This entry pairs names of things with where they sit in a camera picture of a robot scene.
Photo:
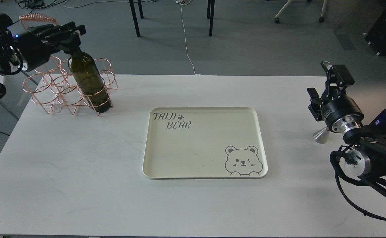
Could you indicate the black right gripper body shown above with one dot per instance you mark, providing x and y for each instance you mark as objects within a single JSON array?
[{"x": 339, "y": 112}]

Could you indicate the cream bear serving tray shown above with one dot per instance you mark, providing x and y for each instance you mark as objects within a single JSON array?
[{"x": 204, "y": 143}]

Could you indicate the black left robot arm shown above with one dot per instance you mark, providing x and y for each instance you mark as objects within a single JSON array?
[{"x": 11, "y": 61}]

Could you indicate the dark green wine bottle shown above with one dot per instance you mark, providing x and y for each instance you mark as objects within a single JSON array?
[{"x": 86, "y": 74}]

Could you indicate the white office chair base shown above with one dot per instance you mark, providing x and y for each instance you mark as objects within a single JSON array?
[{"x": 298, "y": 9}]

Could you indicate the steel double jigger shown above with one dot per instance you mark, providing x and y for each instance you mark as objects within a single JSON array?
[{"x": 321, "y": 136}]

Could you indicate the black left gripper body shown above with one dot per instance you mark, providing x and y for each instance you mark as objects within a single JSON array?
[{"x": 34, "y": 52}]

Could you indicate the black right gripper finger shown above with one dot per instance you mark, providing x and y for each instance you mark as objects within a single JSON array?
[
  {"x": 315, "y": 104},
  {"x": 338, "y": 78}
]

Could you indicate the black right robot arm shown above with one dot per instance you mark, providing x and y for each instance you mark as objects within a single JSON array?
[{"x": 361, "y": 161}]

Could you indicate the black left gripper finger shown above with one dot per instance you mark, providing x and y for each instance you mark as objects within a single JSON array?
[
  {"x": 67, "y": 42},
  {"x": 51, "y": 33}
]

